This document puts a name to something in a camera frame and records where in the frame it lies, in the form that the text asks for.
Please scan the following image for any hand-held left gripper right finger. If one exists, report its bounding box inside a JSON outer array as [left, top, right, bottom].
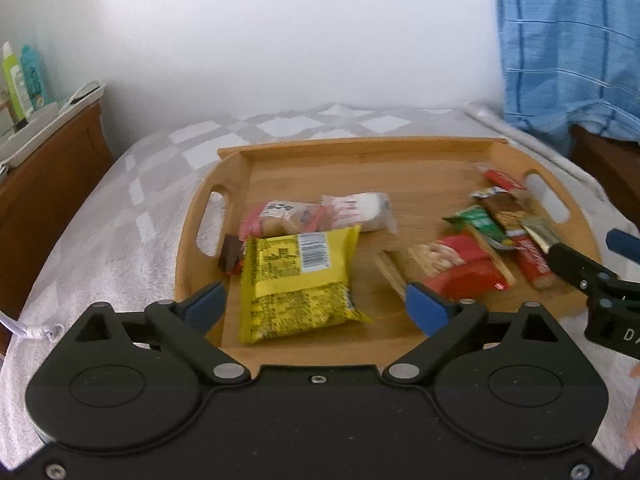
[[382, 283, 561, 386]]

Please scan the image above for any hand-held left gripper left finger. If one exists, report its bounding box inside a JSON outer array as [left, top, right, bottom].
[[82, 280, 251, 386]]

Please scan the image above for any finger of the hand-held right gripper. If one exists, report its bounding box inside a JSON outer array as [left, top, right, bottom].
[[606, 229, 640, 258], [547, 244, 621, 293]]

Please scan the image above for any gold snack packet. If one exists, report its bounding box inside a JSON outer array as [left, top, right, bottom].
[[521, 216, 562, 255]]

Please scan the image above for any red brown candy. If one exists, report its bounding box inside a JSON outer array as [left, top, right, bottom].
[[219, 234, 247, 275]]

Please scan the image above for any wooden serving tray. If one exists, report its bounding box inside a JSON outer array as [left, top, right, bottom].
[[175, 136, 603, 368]]

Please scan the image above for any person's right hand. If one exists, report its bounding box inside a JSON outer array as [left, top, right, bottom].
[[624, 365, 640, 456]]

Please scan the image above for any red bar wrapper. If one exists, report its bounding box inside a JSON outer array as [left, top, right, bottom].
[[512, 236, 557, 290]]

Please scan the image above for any red peanut snack packet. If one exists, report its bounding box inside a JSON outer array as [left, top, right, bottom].
[[376, 233, 517, 302]]

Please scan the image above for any dark wooden furniture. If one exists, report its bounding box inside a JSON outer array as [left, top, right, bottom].
[[570, 124, 640, 222]]

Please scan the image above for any yellow snack packet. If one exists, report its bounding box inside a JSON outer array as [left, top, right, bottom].
[[239, 224, 374, 346]]

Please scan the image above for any green snack packet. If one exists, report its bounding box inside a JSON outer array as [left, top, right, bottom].
[[442, 205, 516, 252]]

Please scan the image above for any small red snack packet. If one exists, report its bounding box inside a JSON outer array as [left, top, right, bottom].
[[474, 162, 532, 195]]

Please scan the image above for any pink clear cake packet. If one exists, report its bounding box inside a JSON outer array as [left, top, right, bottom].
[[239, 199, 332, 242]]

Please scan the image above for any white pink snack packet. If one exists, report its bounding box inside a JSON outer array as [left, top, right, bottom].
[[321, 191, 399, 235]]

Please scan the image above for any wooden nightstand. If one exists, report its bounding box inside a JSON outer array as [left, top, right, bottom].
[[0, 95, 115, 361]]

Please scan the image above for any blue checked cloth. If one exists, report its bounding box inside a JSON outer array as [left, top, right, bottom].
[[495, 0, 640, 142]]

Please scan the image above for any white organiser tray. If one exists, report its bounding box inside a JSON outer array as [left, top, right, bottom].
[[0, 80, 107, 168]]

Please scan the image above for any teal bottle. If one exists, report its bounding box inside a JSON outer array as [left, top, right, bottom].
[[20, 45, 49, 109]]

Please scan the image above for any green bottle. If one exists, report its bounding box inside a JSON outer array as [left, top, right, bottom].
[[1, 41, 34, 125]]

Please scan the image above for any white cable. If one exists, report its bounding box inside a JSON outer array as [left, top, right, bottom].
[[0, 309, 67, 344]]

